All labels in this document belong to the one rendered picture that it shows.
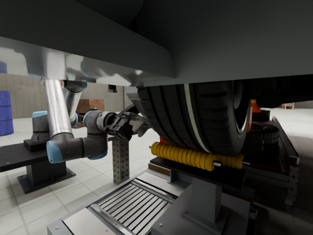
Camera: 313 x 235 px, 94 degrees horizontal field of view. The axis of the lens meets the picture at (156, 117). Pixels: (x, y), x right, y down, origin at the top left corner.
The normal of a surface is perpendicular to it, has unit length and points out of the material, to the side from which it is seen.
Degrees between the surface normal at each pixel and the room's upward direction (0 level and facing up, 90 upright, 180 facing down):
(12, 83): 90
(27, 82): 90
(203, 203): 90
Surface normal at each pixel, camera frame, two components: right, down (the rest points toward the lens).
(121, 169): 0.80, 0.07
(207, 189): -0.60, 0.09
